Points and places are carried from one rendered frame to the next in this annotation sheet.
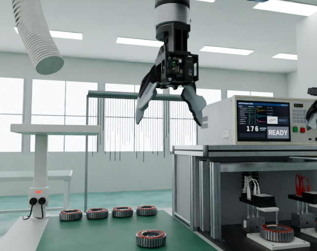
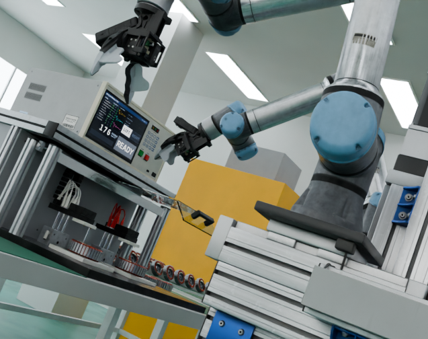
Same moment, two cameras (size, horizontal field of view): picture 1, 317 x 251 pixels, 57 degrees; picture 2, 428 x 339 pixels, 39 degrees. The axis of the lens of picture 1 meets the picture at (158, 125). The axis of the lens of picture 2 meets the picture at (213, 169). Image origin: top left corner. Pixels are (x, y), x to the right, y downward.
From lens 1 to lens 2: 84 cm
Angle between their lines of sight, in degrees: 41
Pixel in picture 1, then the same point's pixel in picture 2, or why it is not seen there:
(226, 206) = not seen: hidden behind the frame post
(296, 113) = (149, 136)
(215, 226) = (22, 221)
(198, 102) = (140, 84)
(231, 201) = not seen: hidden behind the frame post
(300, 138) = (140, 165)
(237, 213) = (31, 223)
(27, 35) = not seen: outside the picture
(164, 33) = (148, 11)
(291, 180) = (103, 209)
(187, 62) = (156, 49)
